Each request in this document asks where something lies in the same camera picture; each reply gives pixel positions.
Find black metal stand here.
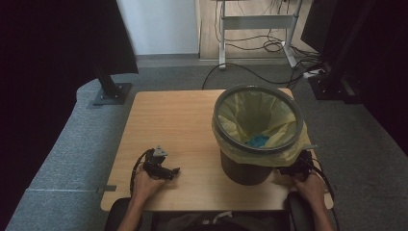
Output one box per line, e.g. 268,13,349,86
91,64,134,107

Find white power strip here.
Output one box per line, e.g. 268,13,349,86
302,68,325,80

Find person's left hand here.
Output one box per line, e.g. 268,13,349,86
131,167,171,204

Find long black floor cable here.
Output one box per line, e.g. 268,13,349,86
200,62,292,91

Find dark monitor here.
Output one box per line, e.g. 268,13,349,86
300,0,342,55

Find person's dark clothing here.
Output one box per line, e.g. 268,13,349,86
151,211,292,231

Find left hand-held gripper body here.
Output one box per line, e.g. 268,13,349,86
142,145,170,179

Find blue crumpled item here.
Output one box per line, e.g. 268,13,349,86
244,133,270,149

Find black chair armrest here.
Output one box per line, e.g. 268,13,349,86
104,196,144,231
284,191,318,231

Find black stand base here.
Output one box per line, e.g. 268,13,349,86
307,72,364,105

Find white desk frame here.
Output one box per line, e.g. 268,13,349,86
217,0,304,70

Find grey bin ring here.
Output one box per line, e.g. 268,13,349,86
213,84,304,155

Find dark grey trash bin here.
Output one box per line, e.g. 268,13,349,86
218,148,274,187

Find tangled black floor cables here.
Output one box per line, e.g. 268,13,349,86
214,0,323,66

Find right hand-held gripper black cable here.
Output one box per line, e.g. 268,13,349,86
307,156,341,231

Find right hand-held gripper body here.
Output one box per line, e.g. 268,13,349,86
276,144,319,178

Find person's right hand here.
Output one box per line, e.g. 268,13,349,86
290,169,327,207

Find yellow trash bag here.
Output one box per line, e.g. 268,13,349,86
211,90,313,168

